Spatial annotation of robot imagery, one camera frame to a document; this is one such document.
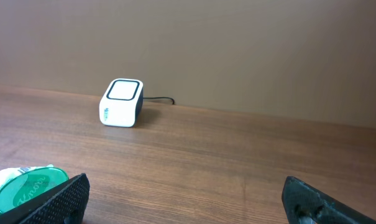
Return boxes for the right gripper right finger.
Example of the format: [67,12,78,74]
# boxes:
[282,176,376,224]

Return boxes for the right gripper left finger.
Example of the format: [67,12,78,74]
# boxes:
[0,173,90,224]

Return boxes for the green lid seasoning jar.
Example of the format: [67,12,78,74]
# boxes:
[0,167,70,215]

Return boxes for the white barcode scanner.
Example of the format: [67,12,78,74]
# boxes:
[99,78,144,128]

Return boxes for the black scanner cable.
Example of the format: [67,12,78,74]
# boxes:
[142,96,176,106]

